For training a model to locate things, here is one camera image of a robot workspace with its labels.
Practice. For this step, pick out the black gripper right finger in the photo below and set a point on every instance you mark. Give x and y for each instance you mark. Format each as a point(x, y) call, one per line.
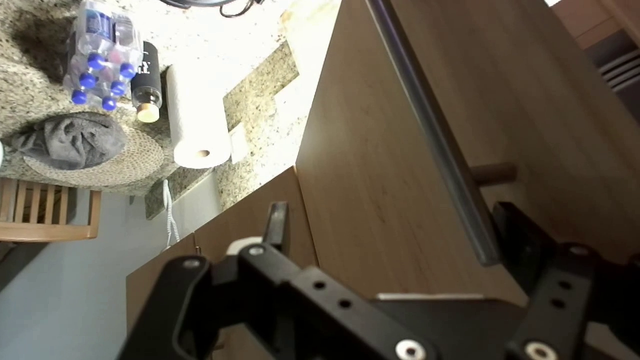
point(560, 307)

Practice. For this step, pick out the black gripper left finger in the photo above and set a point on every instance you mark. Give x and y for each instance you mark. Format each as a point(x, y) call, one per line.
point(333, 307)

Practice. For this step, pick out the white paper towel roll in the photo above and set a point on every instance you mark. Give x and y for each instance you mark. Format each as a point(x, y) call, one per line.
point(201, 126)

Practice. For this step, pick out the woven straw hat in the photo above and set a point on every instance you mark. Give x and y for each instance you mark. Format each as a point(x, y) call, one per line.
point(132, 167)

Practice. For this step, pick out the dark bottle with cork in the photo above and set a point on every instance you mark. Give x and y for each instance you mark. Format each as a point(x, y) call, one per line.
point(148, 80)

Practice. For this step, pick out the wooden dish rack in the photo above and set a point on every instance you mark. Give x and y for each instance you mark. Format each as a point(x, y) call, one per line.
point(46, 232)

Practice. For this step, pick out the grey crumpled cloth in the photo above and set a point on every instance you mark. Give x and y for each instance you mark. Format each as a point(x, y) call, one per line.
point(73, 141)

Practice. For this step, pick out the water bottle pack blue caps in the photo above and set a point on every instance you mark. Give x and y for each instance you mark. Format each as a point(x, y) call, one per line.
point(100, 61)

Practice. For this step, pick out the white wall outlet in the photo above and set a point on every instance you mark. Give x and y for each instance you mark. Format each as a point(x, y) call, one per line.
point(240, 143)

